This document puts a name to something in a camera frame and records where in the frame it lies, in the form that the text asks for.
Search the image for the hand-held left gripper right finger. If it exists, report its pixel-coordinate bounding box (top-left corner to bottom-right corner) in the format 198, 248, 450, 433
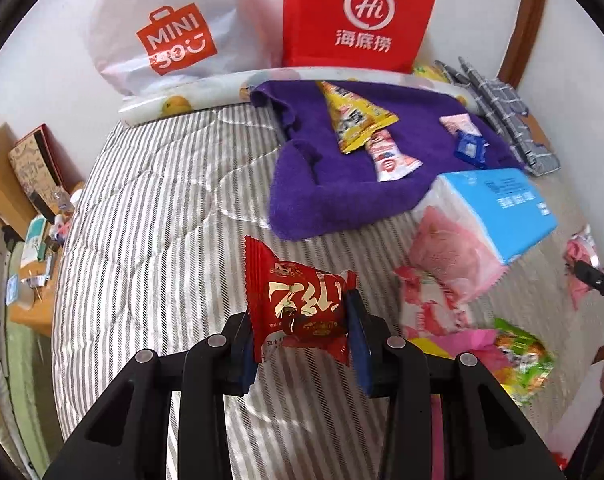
344, 290, 565, 480

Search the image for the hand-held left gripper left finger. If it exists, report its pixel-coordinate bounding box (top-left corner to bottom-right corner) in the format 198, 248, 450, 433
42, 312, 257, 480

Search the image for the small pink white snack packet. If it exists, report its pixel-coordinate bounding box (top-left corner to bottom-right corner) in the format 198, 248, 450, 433
563, 227, 604, 311

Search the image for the dark red snack packet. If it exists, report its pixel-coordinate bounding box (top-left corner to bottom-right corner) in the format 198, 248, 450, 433
243, 235, 357, 363

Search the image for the red pink white snack packet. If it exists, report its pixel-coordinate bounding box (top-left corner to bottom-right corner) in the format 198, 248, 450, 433
394, 265, 478, 341

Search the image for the magenta snack packet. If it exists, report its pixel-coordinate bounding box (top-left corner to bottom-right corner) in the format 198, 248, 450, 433
422, 330, 503, 366

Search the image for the green snack packet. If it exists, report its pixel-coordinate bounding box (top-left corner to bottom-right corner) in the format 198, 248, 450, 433
492, 317, 555, 408

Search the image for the pink translucent snack packet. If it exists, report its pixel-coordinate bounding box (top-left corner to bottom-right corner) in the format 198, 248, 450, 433
407, 205, 508, 301

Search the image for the small blue packet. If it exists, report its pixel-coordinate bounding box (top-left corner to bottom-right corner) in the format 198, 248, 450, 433
453, 130, 488, 167

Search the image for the pale pink packet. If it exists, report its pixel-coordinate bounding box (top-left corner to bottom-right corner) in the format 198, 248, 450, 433
439, 114, 483, 137

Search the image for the yellow triangular snack packet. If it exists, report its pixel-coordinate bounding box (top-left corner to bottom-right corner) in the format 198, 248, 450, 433
316, 80, 400, 155

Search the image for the blue tissue pack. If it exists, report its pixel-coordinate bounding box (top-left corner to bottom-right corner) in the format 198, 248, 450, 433
422, 167, 559, 266

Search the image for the striped grey quilt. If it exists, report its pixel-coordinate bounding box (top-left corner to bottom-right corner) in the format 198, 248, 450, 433
52, 105, 603, 480

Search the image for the purple towel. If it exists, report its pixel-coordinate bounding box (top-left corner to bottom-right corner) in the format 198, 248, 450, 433
249, 79, 525, 241

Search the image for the checked cloth with star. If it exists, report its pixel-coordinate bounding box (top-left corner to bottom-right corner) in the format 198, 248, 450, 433
434, 57, 562, 177

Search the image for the wooden bedside table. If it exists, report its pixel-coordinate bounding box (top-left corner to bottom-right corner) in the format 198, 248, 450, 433
9, 180, 87, 336

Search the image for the green bedding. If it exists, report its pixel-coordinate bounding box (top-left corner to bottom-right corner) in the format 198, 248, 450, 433
2, 320, 52, 480

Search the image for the white teal box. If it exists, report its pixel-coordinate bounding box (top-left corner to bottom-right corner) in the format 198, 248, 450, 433
22, 215, 50, 268

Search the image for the fruit print paper roll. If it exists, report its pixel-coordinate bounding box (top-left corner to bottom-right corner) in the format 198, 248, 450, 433
119, 67, 475, 128

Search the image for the yellow chip bag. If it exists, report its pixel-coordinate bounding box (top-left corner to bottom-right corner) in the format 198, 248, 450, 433
412, 62, 447, 83

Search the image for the brown patterned card box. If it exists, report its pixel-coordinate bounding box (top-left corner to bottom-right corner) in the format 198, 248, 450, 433
8, 124, 72, 206

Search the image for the red paper bag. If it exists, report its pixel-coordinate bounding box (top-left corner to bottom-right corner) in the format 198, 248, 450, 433
282, 0, 443, 73

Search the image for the white plastic shopping bag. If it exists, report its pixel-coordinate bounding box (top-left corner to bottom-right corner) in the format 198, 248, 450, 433
88, 0, 283, 97

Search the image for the brown wooden door frame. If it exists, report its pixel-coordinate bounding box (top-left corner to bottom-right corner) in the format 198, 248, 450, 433
499, 0, 550, 91

